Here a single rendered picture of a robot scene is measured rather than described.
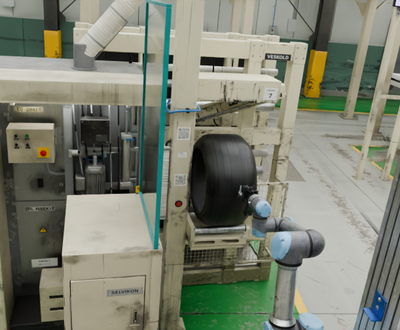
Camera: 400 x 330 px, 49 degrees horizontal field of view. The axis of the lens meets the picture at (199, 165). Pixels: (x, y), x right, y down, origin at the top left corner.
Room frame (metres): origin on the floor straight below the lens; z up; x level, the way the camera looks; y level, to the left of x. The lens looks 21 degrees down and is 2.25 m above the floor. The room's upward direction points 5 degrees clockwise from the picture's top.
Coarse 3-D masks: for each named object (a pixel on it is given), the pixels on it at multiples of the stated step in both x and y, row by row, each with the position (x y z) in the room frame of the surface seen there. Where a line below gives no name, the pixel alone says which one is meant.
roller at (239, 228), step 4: (196, 228) 2.37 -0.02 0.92; (200, 228) 2.38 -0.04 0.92; (204, 228) 2.38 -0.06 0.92; (208, 228) 2.39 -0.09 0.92; (212, 228) 2.40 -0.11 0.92; (216, 228) 2.40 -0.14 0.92; (220, 228) 2.41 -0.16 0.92; (224, 228) 2.41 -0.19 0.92; (228, 228) 2.42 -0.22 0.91; (232, 228) 2.43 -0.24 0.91; (236, 228) 2.43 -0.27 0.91; (240, 228) 2.44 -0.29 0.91; (244, 228) 2.45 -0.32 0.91; (196, 232) 2.36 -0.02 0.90; (200, 232) 2.37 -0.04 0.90; (204, 232) 2.37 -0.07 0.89; (208, 232) 2.38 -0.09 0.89; (212, 232) 2.39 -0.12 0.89; (216, 232) 2.40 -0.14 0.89; (220, 232) 2.41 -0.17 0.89
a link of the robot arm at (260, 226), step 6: (252, 222) 1.99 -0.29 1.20; (258, 222) 1.96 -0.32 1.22; (264, 222) 1.96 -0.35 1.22; (270, 222) 1.98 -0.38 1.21; (252, 228) 1.98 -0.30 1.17; (258, 228) 1.95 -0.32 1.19; (264, 228) 1.96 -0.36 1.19; (270, 228) 1.96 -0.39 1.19; (258, 234) 1.95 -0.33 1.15; (264, 234) 1.96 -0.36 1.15
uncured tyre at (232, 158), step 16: (208, 144) 2.46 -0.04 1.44; (224, 144) 2.45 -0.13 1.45; (240, 144) 2.48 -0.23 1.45; (192, 160) 2.71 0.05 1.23; (208, 160) 2.37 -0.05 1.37; (224, 160) 2.35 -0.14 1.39; (240, 160) 2.38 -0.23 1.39; (192, 176) 2.71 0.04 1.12; (208, 176) 2.32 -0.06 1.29; (224, 176) 2.30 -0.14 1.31; (240, 176) 2.32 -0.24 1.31; (256, 176) 2.38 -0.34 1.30; (192, 192) 2.65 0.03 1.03; (208, 192) 2.29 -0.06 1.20; (224, 192) 2.27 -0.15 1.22; (208, 208) 2.29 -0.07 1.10; (224, 208) 2.27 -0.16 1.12; (240, 208) 2.30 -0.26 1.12; (208, 224) 2.36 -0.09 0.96; (224, 224) 2.36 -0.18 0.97
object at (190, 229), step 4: (188, 216) 2.46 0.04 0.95; (188, 220) 2.41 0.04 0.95; (188, 224) 2.39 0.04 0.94; (192, 224) 2.37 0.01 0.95; (188, 228) 2.38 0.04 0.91; (192, 228) 2.32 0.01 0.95; (188, 232) 2.37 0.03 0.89; (192, 232) 2.31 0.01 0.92; (188, 236) 2.36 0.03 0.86; (192, 236) 2.32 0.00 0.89; (192, 240) 2.32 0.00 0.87
